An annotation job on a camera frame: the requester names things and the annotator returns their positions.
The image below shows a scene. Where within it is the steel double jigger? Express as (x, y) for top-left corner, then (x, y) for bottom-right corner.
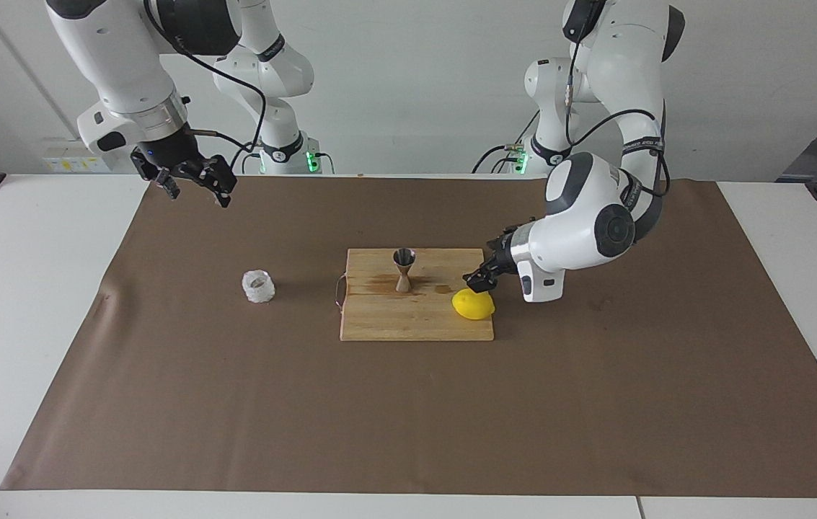
(392, 248), (418, 293)

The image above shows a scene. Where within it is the clear textured glass cup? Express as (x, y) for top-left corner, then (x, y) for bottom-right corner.
(242, 270), (276, 305)

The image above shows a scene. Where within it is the brown paper table mat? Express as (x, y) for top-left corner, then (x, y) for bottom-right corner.
(1, 175), (817, 498)

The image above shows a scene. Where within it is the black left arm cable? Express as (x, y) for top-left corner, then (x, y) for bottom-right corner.
(562, 0), (671, 199)

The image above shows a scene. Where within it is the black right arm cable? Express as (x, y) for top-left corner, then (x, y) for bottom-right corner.
(143, 0), (268, 174)

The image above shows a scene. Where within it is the yellow lemon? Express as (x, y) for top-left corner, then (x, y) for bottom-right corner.
(451, 287), (496, 321)

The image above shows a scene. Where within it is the wooden cutting board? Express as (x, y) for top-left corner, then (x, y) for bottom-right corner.
(340, 248), (495, 342)

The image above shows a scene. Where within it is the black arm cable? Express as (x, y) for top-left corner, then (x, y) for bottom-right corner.
(143, 0), (268, 174)
(562, 0), (671, 199)

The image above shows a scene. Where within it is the white wall socket box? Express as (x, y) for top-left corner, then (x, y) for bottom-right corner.
(43, 138), (110, 174)

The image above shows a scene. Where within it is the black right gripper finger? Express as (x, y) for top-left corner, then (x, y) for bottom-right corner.
(193, 154), (238, 210)
(136, 163), (182, 200)

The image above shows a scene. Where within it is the black base cable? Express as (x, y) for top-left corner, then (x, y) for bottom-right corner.
(472, 108), (540, 175)

